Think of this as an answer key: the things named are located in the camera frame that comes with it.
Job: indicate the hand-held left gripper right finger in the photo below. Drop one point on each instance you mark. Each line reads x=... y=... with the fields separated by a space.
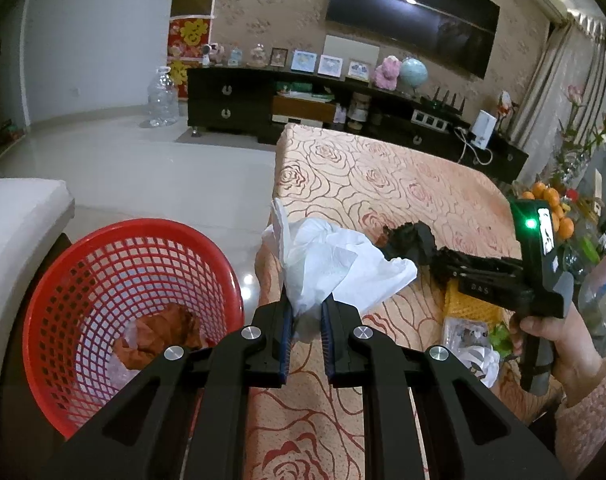
x=325 y=340

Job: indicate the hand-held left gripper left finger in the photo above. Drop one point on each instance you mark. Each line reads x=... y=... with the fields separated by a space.
x=286 y=340

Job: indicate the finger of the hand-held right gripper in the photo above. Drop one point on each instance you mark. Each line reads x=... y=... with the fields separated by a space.
x=483 y=276
x=483 y=260

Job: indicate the yellow foam fruit net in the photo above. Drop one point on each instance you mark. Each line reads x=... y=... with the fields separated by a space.
x=463 y=302

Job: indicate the green wrapper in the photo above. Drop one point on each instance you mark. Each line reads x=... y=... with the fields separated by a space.
x=500 y=340

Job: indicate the black plastic bag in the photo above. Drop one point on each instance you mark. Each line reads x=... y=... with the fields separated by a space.
x=408 y=240

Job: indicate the white tissue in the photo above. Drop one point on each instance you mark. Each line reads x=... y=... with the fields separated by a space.
x=323 y=260

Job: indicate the orange paper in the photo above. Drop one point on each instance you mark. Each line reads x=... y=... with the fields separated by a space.
x=153 y=335

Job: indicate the clear plastic bag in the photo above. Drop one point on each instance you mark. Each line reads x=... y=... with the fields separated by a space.
x=120 y=367

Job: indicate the red plastic mesh basket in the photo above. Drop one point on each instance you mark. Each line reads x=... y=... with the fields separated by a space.
x=83 y=280

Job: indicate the person's right forearm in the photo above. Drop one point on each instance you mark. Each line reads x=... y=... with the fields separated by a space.
x=593 y=410

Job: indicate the person's right hand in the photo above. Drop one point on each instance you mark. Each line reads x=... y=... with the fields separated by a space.
x=573 y=350

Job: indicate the glass jar with green clip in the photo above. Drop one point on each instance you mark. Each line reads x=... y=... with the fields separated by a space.
x=585 y=260

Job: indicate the clear printed packet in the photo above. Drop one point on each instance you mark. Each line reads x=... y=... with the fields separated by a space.
x=463 y=332

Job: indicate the pile of oranges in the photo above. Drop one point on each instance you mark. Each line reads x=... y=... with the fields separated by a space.
x=548 y=197

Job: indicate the clear plastic bottle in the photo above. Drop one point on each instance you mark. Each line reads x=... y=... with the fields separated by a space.
x=603 y=305

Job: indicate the white crumpled wrapper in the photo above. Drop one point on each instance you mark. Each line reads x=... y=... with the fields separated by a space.
x=480 y=362

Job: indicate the rose-patterned tablecloth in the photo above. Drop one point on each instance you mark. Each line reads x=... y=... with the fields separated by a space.
x=408 y=180

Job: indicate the white box appliance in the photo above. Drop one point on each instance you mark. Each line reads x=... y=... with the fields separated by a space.
x=484 y=129

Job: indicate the pink flowers in glass vase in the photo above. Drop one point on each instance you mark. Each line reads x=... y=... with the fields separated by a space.
x=580 y=135

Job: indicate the white power strip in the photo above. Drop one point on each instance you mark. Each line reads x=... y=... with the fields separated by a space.
x=429 y=119

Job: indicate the red white figurine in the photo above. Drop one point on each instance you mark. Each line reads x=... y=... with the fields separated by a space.
x=507 y=105

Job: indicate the black router with antennas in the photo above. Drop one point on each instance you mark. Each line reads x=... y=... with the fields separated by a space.
x=440 y=105

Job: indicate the beige curtain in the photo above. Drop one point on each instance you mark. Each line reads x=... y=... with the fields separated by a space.
x=558 y=75

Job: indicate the white jar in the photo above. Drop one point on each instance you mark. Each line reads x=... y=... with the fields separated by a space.
x=359 y=109

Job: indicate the pale blue globe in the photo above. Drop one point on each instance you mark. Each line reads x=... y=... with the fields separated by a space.
x=414 y=74

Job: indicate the pink plush toy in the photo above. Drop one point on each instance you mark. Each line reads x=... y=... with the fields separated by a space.
x=388 y=74

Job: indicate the brown wooden box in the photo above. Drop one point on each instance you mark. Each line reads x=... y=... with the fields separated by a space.
x=300 y=109

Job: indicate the black television cabinet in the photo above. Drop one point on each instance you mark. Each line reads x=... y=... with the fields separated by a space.
x=243 y=105

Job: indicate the white board panel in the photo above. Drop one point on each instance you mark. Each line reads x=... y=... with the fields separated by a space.
x=353 y=45

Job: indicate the green flat box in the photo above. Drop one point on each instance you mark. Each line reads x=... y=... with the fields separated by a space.
x=293 y=88

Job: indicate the clear plastic water jug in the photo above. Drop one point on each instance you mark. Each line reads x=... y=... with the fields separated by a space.
x=162 y=102

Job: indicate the glass dome ornament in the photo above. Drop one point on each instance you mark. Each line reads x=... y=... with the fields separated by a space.
x=258 y=55

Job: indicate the small birdcage ornament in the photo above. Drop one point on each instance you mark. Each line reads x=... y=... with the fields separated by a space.
x=235 y=56

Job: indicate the white cushioned sofa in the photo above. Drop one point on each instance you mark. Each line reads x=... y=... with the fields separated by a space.
x=13 y=220

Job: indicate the red green floor toys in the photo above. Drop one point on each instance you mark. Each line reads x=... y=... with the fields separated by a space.
x=8 y=134

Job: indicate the light picture frame with drawing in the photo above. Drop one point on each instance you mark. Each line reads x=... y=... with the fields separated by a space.
x=359 y=71

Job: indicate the white picture frame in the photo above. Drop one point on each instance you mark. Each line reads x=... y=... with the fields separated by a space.
x=331 y=66

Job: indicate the black wall television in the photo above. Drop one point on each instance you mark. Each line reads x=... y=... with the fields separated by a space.
x=408 y=20

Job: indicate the blue picture frame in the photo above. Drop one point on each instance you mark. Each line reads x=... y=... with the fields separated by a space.
x=304 y=62

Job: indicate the small brown picture frame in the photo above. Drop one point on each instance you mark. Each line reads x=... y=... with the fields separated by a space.
x=279 y=57

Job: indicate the white security camera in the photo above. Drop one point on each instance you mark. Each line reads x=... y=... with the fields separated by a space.
x=206 y=55

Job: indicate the red festive wall banner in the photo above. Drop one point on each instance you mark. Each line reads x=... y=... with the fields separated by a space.
x=188 y=45

